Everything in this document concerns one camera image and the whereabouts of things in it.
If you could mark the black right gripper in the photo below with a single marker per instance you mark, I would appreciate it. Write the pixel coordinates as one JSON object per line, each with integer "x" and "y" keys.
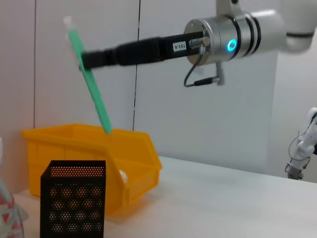
{"x": 158, "y": 49}

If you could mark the green retractable pen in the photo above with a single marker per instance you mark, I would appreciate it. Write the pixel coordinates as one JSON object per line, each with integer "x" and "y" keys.
{"x": 97, "y": 99}

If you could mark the clear water bottle green label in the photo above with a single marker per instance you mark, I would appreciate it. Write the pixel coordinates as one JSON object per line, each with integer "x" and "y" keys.
{"x": 10, "y": 210}

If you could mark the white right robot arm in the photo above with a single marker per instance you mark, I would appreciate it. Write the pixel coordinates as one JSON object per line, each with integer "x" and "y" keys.
{"x": 247, "y": 34}

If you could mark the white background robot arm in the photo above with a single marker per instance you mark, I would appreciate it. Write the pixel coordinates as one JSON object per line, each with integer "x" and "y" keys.
{"x": 305, "y": 143}

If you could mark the black mesh pen holder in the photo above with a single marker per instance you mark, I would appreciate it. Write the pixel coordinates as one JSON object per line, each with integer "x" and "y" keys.
{"x": 74, "y": 198}

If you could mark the yellow plastic bin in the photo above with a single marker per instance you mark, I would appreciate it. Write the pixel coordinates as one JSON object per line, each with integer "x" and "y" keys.
{"x": 138, "y": 171}

